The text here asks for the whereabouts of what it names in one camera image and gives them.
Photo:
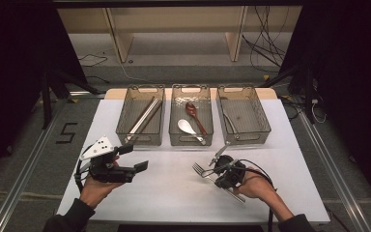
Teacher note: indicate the long aluminium floor rail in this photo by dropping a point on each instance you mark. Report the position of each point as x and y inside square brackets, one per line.
[22, 180]
[335, 174]

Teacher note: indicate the transparent grey plastic bin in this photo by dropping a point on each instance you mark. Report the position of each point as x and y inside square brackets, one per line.
[251, 119]
[127, 125]
[203, 109]

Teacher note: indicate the brown wooden spoon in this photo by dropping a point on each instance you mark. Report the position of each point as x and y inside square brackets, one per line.
[191, 108]

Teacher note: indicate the person's left hand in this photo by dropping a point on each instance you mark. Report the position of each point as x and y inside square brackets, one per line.
[95, 193]

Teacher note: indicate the short aluminium floor rail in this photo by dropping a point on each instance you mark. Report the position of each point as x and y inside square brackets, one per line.
[87, 94]

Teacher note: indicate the light wooden desk frame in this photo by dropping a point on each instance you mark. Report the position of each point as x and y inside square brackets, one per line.
[122, 42]

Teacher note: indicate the black curtain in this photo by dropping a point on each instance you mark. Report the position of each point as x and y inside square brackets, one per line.
[13, 80]
[351, 80]

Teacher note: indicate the white ceramic spoon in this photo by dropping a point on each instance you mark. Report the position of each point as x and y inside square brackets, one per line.
[185, 126]

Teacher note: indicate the black tripod stand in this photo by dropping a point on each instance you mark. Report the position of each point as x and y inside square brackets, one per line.
[46, 103]
[308, 93]

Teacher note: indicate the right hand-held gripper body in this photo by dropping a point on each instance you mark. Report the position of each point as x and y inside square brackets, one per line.
[233, 172]

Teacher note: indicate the brown wooden chopstick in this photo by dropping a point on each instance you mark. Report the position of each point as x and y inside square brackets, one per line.
[142, 113]
[151, 118]

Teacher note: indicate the black metal crossbar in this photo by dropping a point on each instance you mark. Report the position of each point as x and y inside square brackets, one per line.
[174, 3]

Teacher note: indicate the person's right hand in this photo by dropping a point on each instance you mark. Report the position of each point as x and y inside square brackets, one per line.
[257, 187]

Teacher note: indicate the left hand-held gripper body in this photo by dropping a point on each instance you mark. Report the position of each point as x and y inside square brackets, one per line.
[101, 151]

